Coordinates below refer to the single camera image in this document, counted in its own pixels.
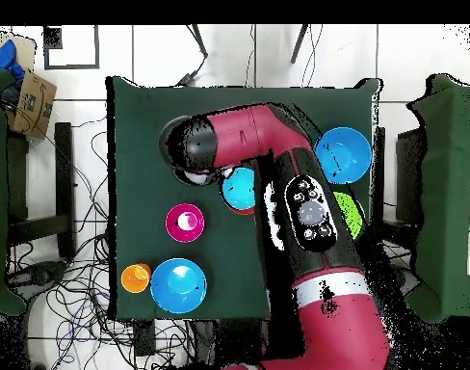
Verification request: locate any small blue bowl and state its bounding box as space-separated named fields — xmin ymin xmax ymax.
xmin=220 ymin=166 xmax=256 ymax=211

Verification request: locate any crimson small bowl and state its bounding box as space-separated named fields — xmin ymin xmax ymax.
xmin=165 ymin=202 xmax=206 ymax=244

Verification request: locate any dark green tablecloth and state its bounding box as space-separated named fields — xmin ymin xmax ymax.
xmin=105 ymin=75 xmax=382 ymax=321

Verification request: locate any black power adapter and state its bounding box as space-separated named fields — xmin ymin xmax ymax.
xmin=175 ymin=71 xmax=197 ymax=88

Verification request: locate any large blue bowl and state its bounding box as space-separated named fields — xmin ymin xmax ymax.
xmin=149 ymin=256 xmax=208 ymax=314
xmin=313 ymin=126 xmax=374 ymax=185

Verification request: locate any large green bowl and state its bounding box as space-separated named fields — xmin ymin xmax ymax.
xmin=332 ymin=191 xmax=366 ymax=241

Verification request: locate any black tripod leg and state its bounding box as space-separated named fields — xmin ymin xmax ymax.
xmin=186 ymin=24 xmax=209 ymax=59
xmin=289 ymin=24 xmax=310 ymax=65

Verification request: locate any orange cup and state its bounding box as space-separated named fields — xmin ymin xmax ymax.
xmin=119 ymin=262 xmax=152 ymax=295

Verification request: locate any black equipment box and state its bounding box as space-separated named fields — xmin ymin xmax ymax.
xmin=395 ymin=128 xmax=428 ymax=225

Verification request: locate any black power brick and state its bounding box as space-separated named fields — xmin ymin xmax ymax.
xmin=133 ymin=319 xmax=156 ymax=357

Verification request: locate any cardboard box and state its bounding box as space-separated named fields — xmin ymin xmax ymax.
xmin=6 ymin=69 xmax=58 ymax=140

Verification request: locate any blue cloth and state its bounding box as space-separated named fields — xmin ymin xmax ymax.
xmin=0 ymin=39 xmax=26 ymax=84

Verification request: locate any black cable tangle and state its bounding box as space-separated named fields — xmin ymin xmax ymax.
xmin=7 ymin=115 xmax=217 ymax=370

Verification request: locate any black bench frame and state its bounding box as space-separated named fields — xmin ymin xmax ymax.
xmin=7 ymin=121 xmax=76 ymax=259

